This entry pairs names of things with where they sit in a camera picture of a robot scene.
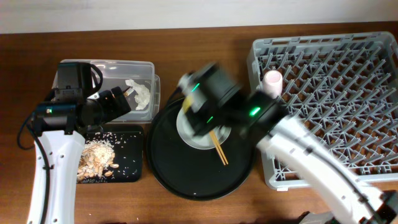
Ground pink plastic cup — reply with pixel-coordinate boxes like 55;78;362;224
262;70;283;99

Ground black round tray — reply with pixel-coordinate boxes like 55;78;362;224
146;99;257;200

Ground yellow bowl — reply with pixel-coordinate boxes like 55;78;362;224
182;95;193;113

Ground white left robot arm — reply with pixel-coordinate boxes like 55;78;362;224
26;62;131;223

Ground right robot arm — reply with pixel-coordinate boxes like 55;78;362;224
183;89;397;223

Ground noodle and rice leftovers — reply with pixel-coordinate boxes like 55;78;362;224
76;132;139;182

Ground black rectangular tray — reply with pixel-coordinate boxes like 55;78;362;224
76;125;145;185

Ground grey round plate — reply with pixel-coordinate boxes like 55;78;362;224
176;109;231;150

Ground grey dishwasher rack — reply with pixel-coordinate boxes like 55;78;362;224
246;32;397;182

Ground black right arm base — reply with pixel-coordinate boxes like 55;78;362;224
299;212;335;224

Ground clear plastic bin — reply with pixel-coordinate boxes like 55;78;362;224
51;58;161;124

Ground white tissue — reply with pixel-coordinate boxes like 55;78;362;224
125;79;150;110

